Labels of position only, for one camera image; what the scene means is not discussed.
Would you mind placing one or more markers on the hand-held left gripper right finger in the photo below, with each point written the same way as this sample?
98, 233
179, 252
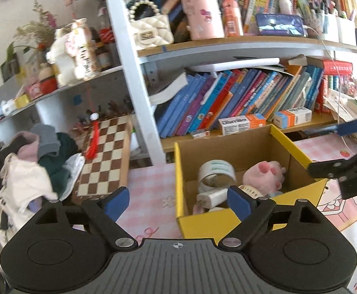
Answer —
238, 202

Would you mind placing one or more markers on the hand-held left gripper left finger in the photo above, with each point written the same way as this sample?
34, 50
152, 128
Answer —
118, 202

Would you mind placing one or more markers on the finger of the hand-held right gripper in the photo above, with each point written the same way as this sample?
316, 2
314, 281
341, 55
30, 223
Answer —
353, 127
328, 168

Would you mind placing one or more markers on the white charger adapter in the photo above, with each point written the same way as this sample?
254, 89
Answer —
210, 197

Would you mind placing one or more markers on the pink plush toy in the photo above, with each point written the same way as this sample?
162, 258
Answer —
262, 174

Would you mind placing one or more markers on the clear tape roll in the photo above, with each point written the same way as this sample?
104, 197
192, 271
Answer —
215, 170

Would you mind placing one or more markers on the pink packet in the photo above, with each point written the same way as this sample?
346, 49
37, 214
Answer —
198, 209

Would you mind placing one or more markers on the yellow cardboard box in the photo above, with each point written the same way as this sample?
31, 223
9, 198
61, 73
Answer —
197, 223

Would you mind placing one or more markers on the stack of papers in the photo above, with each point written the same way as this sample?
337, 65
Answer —
346, 107

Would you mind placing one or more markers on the wooden chessboard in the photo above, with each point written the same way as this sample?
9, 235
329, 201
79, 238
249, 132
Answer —
105, 159

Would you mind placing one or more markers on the orange and white box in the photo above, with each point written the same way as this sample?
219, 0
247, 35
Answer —
291, 117

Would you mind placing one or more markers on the red tassel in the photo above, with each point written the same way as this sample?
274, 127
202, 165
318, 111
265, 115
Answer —
93, 141

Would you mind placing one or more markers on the white box with orange end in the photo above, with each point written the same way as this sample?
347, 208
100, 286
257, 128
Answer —
236, 124

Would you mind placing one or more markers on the small red and white box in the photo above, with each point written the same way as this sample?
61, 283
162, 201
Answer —
200, 133

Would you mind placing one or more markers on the pile of clothes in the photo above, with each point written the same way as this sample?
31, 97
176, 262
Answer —
28, 171

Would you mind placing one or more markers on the white pen holder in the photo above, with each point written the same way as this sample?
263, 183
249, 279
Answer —
339, 29

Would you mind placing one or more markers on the row of colourful books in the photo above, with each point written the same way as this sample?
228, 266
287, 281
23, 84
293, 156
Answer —
227, 98

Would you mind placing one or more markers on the thick white book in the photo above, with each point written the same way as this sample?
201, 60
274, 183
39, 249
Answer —
169, 88

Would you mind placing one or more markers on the dark blue box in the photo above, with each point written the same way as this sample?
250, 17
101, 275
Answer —
279, 24

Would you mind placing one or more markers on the white flat board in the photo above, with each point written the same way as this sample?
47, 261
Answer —
233, 66

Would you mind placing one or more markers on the white bookshelf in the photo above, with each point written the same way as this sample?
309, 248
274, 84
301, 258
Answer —
126, 67

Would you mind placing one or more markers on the red jar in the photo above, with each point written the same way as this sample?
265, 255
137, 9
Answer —
48, 81

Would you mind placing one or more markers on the white bottle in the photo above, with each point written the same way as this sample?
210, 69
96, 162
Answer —
284, 1

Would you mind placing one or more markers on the white plush doll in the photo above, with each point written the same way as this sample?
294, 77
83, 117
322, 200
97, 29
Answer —
71, 52

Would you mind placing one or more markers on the pink bottle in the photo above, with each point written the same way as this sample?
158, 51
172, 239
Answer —
232, 15

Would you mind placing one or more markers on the white quilted handbag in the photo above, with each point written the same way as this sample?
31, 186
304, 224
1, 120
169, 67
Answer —
151, 32

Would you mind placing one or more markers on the dried flowers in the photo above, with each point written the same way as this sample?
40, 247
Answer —
37, 33

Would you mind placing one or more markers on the pink tumbler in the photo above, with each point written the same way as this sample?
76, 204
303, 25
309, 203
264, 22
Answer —
203, 9

